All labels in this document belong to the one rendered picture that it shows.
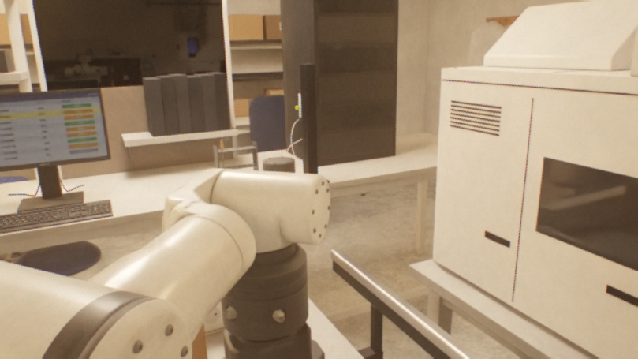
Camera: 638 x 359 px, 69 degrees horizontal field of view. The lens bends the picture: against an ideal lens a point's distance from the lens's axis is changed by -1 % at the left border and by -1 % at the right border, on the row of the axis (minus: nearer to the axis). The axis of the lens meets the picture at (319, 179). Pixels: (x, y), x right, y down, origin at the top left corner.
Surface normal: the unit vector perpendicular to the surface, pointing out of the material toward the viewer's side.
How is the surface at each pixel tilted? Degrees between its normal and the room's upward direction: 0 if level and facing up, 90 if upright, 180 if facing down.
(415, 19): 90
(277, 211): 77
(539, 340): 0
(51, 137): 86
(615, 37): 41
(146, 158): 90
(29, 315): 20
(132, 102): 90
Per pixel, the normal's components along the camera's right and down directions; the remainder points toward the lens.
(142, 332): 0.95, 0.13
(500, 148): -0.90, 0.14
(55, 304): 0.02, -0.92
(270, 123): 0.43, 0.07
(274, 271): 0.22, -0.50
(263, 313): 0.11, 0.27
